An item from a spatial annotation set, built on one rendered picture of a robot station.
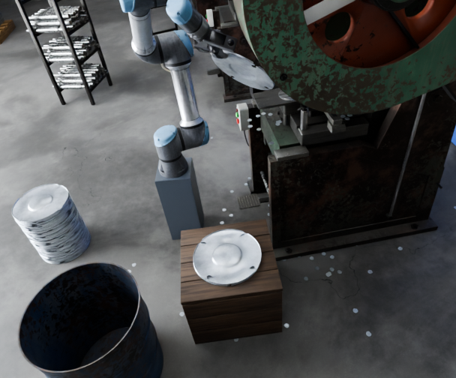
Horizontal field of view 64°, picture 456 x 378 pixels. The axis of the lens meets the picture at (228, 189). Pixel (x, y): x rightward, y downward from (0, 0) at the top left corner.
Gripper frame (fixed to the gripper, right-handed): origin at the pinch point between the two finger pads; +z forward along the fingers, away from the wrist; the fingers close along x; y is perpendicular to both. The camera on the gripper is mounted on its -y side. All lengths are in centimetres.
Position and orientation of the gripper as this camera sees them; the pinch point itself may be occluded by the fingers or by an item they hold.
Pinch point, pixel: (228, 54)
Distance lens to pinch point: 152.3
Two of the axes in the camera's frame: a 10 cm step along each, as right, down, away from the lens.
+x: -2.7, 9.6, 0.3
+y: -8.7, -2.6, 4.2
